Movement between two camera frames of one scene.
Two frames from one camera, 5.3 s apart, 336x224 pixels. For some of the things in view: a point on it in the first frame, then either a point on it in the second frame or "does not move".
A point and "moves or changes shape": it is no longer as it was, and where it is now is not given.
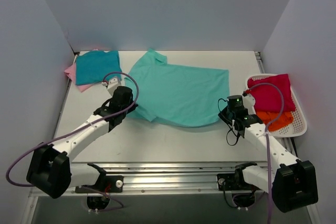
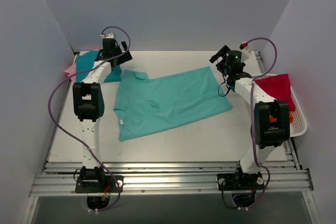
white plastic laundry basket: x=298 y=126 does not move
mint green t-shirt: x=181 y=95 moves or changes shape
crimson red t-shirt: x=272 y=93 does not move
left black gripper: x=125 y=92 to x=123 y=56
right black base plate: x=233 y=182 does not move
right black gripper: x=224 y=114 to x=218 y=56
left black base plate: x=104 y=184 does not move
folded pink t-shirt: x=71 y=72 does not move
